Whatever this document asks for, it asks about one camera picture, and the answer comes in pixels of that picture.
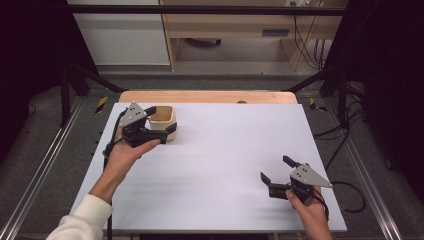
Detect light wooden desk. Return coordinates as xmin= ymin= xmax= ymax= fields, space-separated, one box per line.
xmin=159 ymin=0 xmax=349 ymax=72

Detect person's right hand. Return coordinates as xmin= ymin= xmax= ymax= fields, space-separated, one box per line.
xmin=285 ymin=190 xmax=329 ymax=224

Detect black and yellow tape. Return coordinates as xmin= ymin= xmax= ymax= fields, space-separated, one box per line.
xmin=94 ymin=95 xmax=109 ymax=114
xmin=308 ymin=97 xmax=328 ymax=113

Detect cream square cup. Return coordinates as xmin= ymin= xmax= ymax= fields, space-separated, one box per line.
xmin=148 ymin=105 xmax=178 ymax=142

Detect black metal stand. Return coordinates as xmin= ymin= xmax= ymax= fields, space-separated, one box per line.
xmin=283 ymin=64 xmax=351 ymax=129
xmin=59 ymin=63 xmax=127 ymax=128

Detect white table cover board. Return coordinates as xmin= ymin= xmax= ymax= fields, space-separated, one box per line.
xmin=70 ymin=102 xmax=348 ymax=233

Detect dark curtain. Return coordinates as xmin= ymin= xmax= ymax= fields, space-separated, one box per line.
xmin=324 ymin=0 xmax=424 ymax=193
xmin=0 ymin=0 xmax=98 ymax=161

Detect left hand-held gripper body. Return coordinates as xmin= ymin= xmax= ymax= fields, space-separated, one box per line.
xmin=118 ymin=101 xmax=161 ymax=149

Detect black metal frame bar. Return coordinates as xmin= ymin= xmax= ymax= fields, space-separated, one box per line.
xmin=66 ymin=4 xmax=348 ymax=16

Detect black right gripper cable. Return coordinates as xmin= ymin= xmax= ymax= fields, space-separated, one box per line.
xmin=312 ymin=180 xmax=367 ymax=222

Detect black floor cables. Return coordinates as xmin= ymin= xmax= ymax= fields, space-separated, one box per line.
xmin=313 ymin=81 xmax=368 ymax=172

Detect aluminium floor rail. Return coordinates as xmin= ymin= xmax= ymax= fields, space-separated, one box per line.
xmin=0 ymin=96 xmax=85 ymax=240
xmin=324 ymin=98 xmax=405 ymax=240

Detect dark drawer handle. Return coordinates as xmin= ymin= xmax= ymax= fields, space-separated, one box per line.
xmin=261 ymin=28 xmax=290 ymax=37

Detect grey and black roll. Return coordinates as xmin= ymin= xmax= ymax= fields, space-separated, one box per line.
xmin=184 ymin=37 xmax=223 ymax=48

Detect black cables under desk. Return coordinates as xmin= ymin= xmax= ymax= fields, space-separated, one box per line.
xmin=292 ymin=14 xmax=327 ymax=71

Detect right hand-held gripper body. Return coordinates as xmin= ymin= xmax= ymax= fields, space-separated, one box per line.
xmin=281 ymin=163 xmax=333 ymax=204

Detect white cabinet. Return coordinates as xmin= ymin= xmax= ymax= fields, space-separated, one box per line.
xmin=67 ymin=0 xmax=171 ymax=66

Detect person's left hand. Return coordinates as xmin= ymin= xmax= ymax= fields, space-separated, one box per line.
xmin=105 ymin=135 xmax=161 ymax=173

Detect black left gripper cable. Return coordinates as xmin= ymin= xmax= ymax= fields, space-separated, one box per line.
xmin=102 ymin=109 xmax=130 ymax=240

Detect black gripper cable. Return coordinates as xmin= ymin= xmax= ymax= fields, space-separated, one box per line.
xmin=102 ymin=109 xmax=130 ymax=240
xmin=312 ymin=180 xmax=367 ymax=222

